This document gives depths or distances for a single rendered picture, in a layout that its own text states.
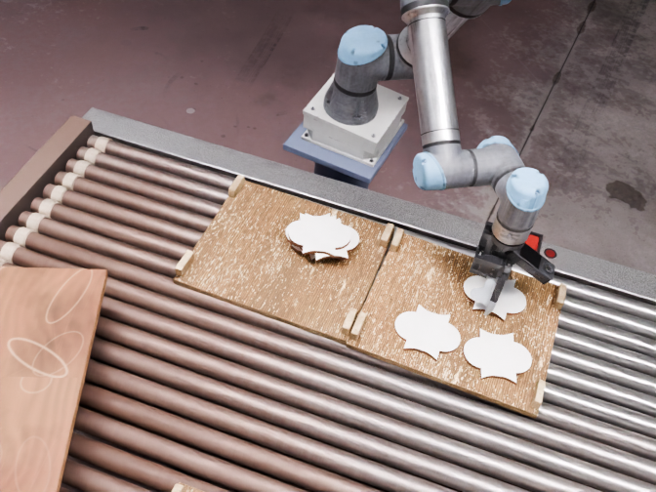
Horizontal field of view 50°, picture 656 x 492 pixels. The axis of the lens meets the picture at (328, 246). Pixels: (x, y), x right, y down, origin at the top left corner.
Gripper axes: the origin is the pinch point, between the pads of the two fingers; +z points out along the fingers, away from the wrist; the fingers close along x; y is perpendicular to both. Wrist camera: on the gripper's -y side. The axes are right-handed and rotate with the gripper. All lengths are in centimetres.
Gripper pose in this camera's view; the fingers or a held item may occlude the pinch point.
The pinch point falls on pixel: (494, 295)
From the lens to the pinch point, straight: 163.7
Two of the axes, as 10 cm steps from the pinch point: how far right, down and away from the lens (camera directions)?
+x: -3.6, 6.9, -6.2
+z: -0.7, 6.5, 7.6
